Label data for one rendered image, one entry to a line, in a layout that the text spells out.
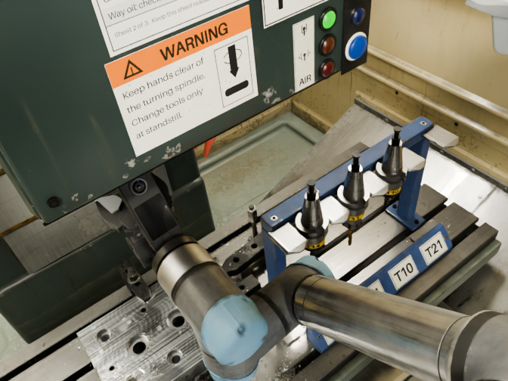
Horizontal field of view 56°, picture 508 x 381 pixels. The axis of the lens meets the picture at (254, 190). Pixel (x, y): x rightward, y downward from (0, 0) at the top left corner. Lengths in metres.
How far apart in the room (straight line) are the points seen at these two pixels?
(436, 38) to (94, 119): 1.20
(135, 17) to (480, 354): 0.40
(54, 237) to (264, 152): 1.00
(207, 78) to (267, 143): 1.61
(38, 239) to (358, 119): 1.13
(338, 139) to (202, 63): 1.32
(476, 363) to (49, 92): 0.42
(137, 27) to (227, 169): 1.59
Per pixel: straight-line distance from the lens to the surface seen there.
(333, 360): 1.14
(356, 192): 0.95
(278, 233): 0.92
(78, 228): 1.41
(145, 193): 0.63
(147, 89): 0.48
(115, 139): 0.49
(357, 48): 0.63
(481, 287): 1.50
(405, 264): 1.23
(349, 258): 1.28
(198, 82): 0.50
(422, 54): 1.57
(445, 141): 1.14
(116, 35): 0.44
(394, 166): 1.02
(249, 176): 1.96
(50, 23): 0.42
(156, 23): 0.46
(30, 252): 1.41
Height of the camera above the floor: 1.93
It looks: 45 degrees down
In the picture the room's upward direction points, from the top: 7 degrees counter-clockwise
